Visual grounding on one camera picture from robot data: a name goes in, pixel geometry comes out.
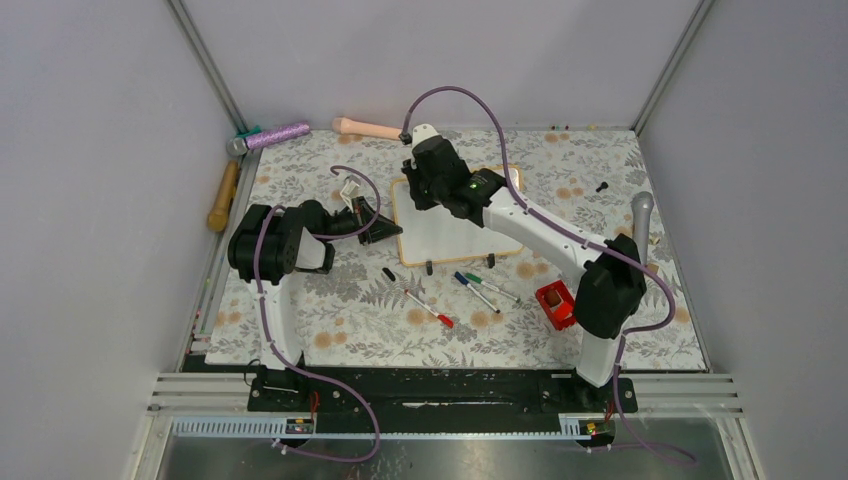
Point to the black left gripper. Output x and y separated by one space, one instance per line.
381 229

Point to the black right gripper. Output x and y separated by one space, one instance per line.
413 173

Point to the yellow framed whiteboard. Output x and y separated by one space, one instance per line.
436 236

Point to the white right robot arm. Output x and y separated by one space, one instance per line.
611 283

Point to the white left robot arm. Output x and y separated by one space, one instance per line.
271 247

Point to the floral patterned table mat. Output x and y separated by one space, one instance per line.
355 316

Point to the blue capped marker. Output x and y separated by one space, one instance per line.
468 284

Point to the green capped marker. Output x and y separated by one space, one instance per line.
494 288

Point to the red capped marker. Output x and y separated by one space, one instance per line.
444 319

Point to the pink toy microphone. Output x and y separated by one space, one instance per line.
346 126

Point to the purple glitter toy microphone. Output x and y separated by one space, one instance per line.
257 138

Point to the red plastic box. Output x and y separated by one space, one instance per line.
557 304

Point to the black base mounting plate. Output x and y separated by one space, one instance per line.
474 398

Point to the silver toy microphone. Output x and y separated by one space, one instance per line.
642 206

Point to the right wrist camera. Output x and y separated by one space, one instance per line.
420 132

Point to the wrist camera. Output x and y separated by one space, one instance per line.
349 191
420 132

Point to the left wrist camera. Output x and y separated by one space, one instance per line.
349 191

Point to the white slotted cable duct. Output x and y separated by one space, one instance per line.
287 428

